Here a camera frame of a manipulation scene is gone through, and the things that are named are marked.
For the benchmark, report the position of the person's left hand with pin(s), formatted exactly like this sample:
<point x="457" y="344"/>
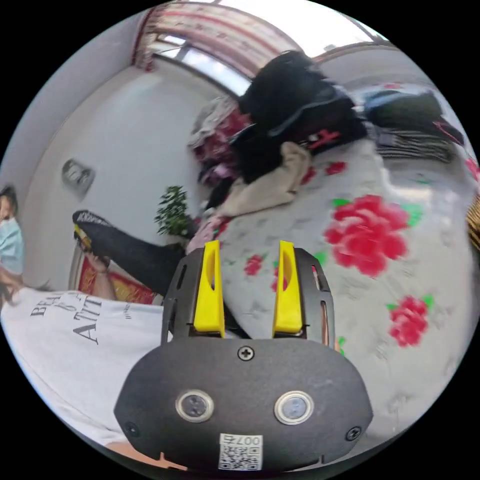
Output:
<point x="98" y="262"/>

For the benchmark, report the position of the person's left forearm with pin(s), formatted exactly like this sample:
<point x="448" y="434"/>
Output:
<point x="105" y="287"/>

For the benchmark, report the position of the bed with floral sheet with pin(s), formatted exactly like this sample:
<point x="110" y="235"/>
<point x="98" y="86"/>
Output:
<point x="375" y="375"/>

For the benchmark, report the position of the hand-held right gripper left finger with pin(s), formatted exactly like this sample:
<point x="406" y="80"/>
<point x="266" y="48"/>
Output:
<point x="209" y="300"/>

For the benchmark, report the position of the window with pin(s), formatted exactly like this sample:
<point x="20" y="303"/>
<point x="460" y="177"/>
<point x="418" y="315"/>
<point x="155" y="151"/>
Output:
<point x="210" y="67"/>

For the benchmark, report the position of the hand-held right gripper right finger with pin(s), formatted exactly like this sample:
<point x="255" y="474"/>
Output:
<point x="288" y="303"/>

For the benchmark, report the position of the red striped curtain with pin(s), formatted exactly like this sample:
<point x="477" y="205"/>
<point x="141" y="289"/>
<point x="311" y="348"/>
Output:
<point x="225" y="30"/>

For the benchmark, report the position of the pile of clothes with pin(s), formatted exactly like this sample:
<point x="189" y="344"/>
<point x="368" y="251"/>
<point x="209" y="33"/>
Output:
<point x="408" y="116"/>
<point x="285" y="112"/>

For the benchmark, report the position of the person's body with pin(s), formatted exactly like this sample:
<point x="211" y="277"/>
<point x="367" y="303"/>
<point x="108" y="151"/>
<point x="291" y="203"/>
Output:
<point x="75" y="356"/>

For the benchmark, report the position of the green potted plant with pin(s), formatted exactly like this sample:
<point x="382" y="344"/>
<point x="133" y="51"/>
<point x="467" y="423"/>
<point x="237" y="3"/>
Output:
<point x="173" y="212"/>

